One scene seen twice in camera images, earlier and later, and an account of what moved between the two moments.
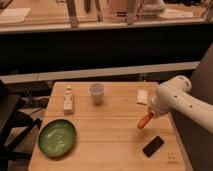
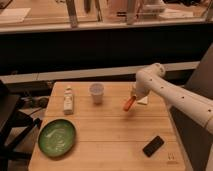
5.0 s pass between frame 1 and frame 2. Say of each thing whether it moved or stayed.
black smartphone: stayed
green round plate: stayed
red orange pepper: moved
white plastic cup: stayed
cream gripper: moved
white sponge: stayed
